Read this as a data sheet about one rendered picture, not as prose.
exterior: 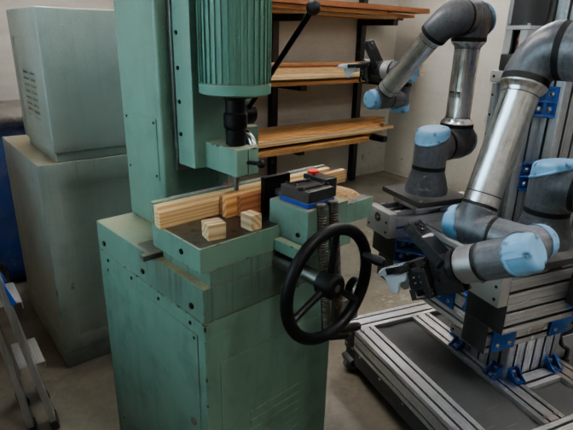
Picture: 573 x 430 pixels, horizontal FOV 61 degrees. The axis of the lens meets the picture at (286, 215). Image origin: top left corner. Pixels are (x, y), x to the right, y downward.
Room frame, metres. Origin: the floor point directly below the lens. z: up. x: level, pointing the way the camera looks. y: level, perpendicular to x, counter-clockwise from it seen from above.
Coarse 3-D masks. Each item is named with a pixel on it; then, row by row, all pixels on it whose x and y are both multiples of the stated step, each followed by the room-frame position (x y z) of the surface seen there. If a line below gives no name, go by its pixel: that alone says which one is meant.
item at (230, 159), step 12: (216, 144) 1.24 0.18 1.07; (228, 144) 1.24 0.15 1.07; (216, 156) 1.24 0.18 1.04; (228, 156) 1.20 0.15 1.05; (240, 156) 1.18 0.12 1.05; (252, 156) 1.21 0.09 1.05; (216, 168) 1.24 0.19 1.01; (228, 168) 1.20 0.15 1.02; (240, 168) 1.18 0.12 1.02; (252, 168) 1.21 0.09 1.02
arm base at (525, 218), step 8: (528, 208) 1.25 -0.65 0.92; (520, 216) 1.28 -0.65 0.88; (528, 216) 1.24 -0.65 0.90; (536, 216) 1.22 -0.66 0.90; (544, 216) 1.21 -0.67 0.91; (552, 216) 1.20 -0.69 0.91; (560, 216) 1.20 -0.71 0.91; (568, 216) 1.21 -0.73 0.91; (528, 224) 1.23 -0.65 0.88; (552, 224) 1.20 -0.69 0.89; (560, 224) 1.20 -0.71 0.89; (568, 224) 1.21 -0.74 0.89; (560, 232) 1.19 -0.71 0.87; (568, 232) 1.20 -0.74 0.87; (560, 240) 1.19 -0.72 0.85; (568, 240) 1.20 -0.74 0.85; (560, 248) 1.18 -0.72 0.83; (568, 248) 1.20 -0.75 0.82
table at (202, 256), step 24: (216, 216) 1.17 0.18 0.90; (264, 216) 1.18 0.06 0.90; (360, 216) 1.33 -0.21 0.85; (168, 240) 1.06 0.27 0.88; (192, 240) 1.01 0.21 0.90; (216, 240) 1.01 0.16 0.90; (240, 240) 1.04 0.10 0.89; (264, 240) 1.08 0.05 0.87; (288, 240) 1.10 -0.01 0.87; (192, 264) 0.98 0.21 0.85; (216, 264) 0.99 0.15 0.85
